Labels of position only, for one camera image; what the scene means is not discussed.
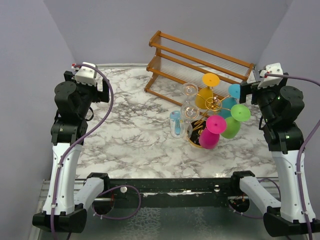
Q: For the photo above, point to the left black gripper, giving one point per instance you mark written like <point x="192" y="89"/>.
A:
<point x="99" y="95"/>

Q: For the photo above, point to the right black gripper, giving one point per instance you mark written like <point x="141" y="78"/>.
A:
<point x="247" y="88"/>

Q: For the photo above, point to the blue plastic wine glass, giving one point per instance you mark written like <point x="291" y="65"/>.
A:
<point x="230" y="101"/>

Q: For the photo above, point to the green plastic wine glass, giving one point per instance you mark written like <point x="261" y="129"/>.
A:
<point x="239" y="113"/>

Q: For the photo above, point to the yellow plastic wine glass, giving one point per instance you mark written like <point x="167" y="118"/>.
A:
<point x="210" y="80"/>

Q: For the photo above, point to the clear wine glass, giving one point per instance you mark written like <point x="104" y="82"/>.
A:
<point x="189" y="113"/>
<point x="189" y="90"/>

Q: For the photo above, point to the pink plastic wine glass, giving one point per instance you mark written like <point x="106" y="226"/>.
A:
<point x="210" y="136"/>

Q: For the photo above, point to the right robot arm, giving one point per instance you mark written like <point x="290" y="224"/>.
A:
<point x="280" y="105"/>

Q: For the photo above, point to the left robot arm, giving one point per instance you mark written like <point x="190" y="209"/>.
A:
<point x="63" y="211"/>

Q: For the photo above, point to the wooden two-tier rack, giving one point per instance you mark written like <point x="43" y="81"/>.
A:
<point x="177" y="62"/>

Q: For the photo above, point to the blue tool in blister pack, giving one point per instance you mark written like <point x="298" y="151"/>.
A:
<point x="177" y="126"/>

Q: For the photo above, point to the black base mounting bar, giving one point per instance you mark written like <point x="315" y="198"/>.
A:
<point x="129" y="193"/>

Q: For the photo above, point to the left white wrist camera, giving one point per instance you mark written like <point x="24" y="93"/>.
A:
<point x="84" y="75"/>

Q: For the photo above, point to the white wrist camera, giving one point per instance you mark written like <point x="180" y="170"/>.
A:
<point x="271" y="75"/>
<point x="84" y="75"/>

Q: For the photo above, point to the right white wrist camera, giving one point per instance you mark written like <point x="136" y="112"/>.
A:
<point x="271" y="75"/>

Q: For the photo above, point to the gold wire wine glass rack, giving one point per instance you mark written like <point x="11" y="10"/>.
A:
<point x="213" y="106"/>

